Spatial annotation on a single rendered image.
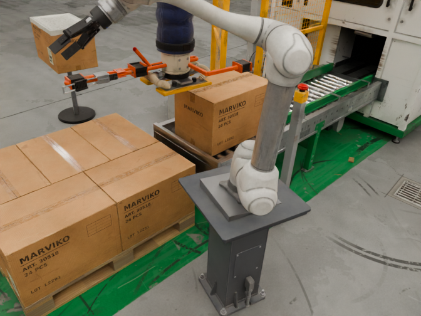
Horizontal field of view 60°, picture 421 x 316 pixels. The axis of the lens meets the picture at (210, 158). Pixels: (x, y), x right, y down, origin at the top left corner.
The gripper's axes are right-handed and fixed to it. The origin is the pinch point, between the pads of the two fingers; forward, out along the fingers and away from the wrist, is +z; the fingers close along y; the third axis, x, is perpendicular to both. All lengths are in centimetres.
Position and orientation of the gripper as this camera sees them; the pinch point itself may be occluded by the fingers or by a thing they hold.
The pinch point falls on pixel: (60, 52)
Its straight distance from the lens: 141.3
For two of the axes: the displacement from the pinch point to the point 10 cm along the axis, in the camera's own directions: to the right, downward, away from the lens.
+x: 6.4, 7.5, 1.6
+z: -7.6, 6.5, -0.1
